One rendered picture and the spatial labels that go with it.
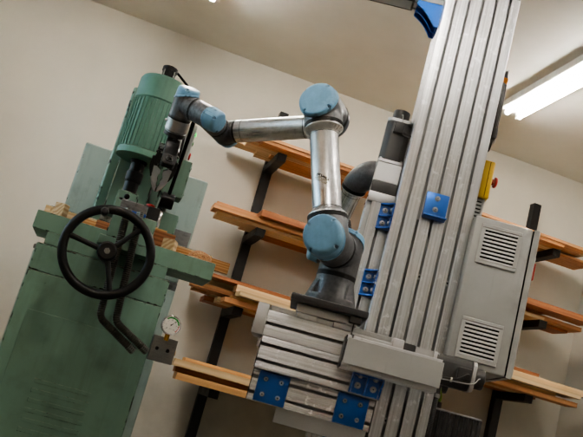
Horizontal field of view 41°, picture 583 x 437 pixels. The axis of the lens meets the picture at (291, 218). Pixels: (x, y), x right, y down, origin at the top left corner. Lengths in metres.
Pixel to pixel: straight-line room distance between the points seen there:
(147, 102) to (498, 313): 1.38
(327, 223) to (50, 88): 3.38
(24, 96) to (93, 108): 0.43
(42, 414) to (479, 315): 1.37
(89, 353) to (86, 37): 3.16
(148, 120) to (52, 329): 0.79
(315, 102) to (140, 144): 0.73
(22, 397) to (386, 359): 1.14
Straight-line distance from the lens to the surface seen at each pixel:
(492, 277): 2.46
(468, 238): 2.52
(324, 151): 2.25
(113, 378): 2.57
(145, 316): 2.58
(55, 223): 2.61
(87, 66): 5.31
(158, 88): 2.81
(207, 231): 5.11
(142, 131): 2.77
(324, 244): 2.13
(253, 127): 2.53
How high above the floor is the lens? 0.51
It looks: 13 degrees up
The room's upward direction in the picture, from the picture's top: 16 degrees clockwise
